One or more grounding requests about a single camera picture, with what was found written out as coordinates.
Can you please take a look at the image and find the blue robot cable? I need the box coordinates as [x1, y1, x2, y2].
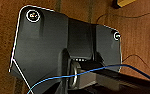
[25, 63, 150, 94]

